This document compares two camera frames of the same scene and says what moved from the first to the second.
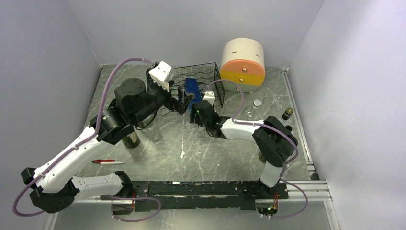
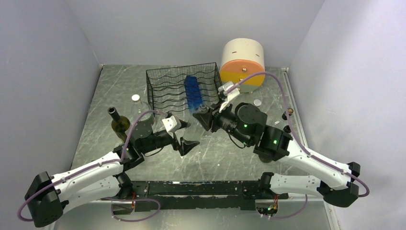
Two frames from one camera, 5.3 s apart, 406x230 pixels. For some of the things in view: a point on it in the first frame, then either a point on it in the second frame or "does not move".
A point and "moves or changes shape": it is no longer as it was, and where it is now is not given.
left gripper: x=182 y=104 to x=184 y=147
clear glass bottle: x=153 y=132 moves or changes shape
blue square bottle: x=191 y=86 does not move
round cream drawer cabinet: x=242 y=61 does not move
